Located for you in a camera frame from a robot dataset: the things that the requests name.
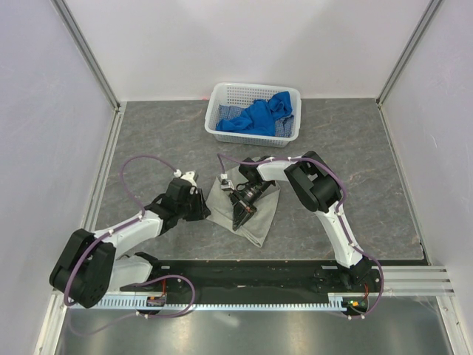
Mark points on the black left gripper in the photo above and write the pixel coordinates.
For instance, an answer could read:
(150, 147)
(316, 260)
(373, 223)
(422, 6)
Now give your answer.
(202, 211)

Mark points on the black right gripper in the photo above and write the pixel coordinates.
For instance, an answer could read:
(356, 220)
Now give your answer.
(243, 209)

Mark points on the grey cloth napkin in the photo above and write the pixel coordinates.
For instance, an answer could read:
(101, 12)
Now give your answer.
(257, 227)

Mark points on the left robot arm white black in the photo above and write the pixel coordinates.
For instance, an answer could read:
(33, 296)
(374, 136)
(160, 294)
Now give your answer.
(93, 262)

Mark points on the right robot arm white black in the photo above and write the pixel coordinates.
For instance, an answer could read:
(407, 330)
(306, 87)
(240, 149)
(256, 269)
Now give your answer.
(320, 191)

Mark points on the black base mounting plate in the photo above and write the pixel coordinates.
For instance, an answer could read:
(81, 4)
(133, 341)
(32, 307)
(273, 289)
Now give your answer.
(240, 275)

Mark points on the blue checkered cloth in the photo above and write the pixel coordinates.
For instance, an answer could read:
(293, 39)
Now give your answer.
(254, 120)

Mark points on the blue towel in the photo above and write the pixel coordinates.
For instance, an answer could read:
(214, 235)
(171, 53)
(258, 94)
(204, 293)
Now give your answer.
(279, 104)

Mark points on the white perforated plastic basket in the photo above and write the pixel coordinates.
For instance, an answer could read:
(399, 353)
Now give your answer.
(228, 100)

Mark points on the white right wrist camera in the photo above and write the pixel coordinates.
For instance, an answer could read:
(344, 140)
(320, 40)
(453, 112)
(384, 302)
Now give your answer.
(225, 182)

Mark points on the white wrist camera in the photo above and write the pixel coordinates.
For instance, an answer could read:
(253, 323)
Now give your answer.
(190, 176)
(225, 182)

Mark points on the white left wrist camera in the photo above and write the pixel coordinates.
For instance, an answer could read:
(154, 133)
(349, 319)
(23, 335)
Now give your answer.
(190, 176)

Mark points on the slotted cable duct rail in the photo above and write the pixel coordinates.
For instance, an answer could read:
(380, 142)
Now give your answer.
(242, 299)

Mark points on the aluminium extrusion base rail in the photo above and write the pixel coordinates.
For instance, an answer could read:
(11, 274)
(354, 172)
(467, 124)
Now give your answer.
(412, 281)

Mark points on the aluminium corner frame post left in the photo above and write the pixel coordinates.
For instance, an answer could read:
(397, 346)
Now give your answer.
(81, 43)

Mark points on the aluminium corner frame post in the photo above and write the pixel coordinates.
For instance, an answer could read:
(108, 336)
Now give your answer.
(414, 40)
(81, 43)

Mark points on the aluminium corner frame post right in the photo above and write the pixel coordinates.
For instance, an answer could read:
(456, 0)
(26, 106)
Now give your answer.
(414, 40)

